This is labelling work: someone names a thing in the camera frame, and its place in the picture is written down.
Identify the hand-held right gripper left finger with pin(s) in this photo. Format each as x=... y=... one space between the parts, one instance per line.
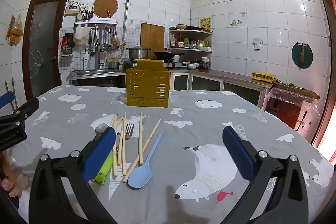
x=101 y=153

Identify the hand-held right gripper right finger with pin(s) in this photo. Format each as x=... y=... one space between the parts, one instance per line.
x=237 y=153

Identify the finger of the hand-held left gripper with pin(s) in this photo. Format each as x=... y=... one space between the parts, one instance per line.
x=6 y=99
x=29 y=107

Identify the metal spoon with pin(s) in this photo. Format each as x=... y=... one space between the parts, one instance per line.
x=101 y=129

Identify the metal fork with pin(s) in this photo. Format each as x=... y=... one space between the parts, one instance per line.
x=129 y=129

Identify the light blue rice spoon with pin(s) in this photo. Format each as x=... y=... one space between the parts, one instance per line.
x=140 y=175

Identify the yellow perforated utensil holder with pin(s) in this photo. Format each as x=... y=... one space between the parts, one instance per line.
x=147 y=87

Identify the person's left hand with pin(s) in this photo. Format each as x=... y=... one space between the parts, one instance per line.
x=9 y=179

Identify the grey bear print tablecloth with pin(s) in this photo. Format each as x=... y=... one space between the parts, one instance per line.
x=183 y=134

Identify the brown frosted glass door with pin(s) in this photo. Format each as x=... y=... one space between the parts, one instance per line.
x=44 y=50

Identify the red cabinet with plastic cover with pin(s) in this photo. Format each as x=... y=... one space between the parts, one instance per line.
x=288 y=108

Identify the hanging plastic bag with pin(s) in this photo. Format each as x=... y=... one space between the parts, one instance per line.
x=14 y=29

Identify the white soap bottle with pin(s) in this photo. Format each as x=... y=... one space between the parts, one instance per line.
x=86 y=60

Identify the steel sink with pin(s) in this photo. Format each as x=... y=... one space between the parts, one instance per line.
x=95 y=72

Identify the kitchen counter cabinets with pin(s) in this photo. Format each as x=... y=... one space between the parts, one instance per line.
x=223 y=77

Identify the yellow egg carton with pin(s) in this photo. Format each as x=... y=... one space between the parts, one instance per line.
x=263 y=76

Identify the steel faucet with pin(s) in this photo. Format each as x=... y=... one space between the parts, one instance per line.
x=97 y=53

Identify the white hanging cloth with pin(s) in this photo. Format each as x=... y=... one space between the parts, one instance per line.
x=81 y=35

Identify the small steel saucepan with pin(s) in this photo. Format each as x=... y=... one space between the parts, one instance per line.
x=115 y=65

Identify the glass jar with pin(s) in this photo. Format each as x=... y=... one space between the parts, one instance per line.
x=204 y=63

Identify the steel pot with lid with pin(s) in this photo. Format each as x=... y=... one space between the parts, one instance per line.
x=138 y=53

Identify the gas stove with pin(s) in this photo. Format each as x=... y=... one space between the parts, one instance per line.
x=176 y=64

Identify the corner shelf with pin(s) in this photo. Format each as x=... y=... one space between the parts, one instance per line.
x=190 y=49

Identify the black wok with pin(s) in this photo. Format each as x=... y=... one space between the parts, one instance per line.
x=164 y=54

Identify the green round board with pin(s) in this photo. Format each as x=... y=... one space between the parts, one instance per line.
x=307 y=54

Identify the rectangular wooden cutting board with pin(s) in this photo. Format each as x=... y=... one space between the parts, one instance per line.
x=152 y=37

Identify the round wooden cutting board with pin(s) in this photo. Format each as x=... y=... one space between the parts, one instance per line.
x=105 y=6

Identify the white wall device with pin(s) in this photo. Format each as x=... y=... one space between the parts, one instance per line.
x=72 y=9

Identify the wall utensil rack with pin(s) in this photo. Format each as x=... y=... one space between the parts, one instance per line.
x=95 y=22

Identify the white wall socket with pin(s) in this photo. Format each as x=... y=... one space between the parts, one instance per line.
x=257 y=43

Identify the yellow wall poster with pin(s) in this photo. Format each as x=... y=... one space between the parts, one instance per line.
x=205 y=24

